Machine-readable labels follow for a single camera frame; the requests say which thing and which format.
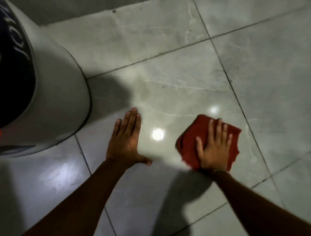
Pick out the person's right hand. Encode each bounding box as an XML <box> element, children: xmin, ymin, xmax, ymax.
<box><xmin>196</xmin><ymin>118</ymin><xmax>233</xmax><ymax>172</ymax></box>

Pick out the person's left hand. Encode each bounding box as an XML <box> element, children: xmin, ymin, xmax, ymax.
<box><xmin>106</xmin><ymin>107</ymin><xmax>153</xmax><ymax>169</ymax></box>

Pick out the large white water tank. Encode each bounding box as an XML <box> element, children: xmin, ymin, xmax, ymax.
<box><xmin>0</xmin><ymin>0</ymin><xmax>92</xmax><ymax>158</ymax></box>

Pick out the person's left forearm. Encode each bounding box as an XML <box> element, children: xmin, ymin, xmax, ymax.
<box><xmin>21</xmin><ymin>158</ymin><xmax>127</xmax><ymax>236</ymax></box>

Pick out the person's right forearm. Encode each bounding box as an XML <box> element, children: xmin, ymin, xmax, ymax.
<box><xmin>209</xmin><ymin>170</ymin><xmax>311</xmax><ymax>236</ymax></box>

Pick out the red cleaning cloth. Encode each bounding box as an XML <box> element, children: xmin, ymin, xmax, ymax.
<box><xmin>176</xmin><ymin>114</ymin><xmax>242</xmax><ymax>172</ymax></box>

